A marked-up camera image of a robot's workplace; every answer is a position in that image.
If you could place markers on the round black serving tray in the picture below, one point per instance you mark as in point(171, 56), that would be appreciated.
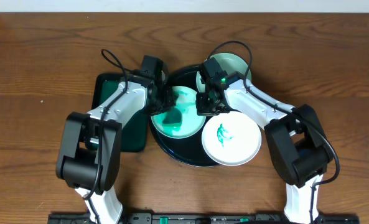
point(187, 150)

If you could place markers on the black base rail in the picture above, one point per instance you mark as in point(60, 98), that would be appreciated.
point(147, 218)

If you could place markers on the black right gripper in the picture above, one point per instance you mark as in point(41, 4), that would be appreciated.
point(201, 110)

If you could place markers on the white plate with green stain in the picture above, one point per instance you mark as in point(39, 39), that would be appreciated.
point(231, 139)

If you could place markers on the green scrub sponge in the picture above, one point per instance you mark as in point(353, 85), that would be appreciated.
point(173, 118)

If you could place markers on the black rectangular water tray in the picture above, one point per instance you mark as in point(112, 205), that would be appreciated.
point(134, 133)

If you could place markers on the pale green plate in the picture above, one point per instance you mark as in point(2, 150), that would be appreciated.
point(227, 61)

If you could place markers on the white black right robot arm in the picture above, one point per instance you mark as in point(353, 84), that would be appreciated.
point(300, 152)

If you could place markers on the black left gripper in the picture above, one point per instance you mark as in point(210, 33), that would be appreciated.
point(163, 104)

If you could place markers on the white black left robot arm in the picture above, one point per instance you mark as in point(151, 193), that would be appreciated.
point(90, 149)

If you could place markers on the light green plate with stain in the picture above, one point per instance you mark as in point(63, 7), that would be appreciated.
point(185, 98)

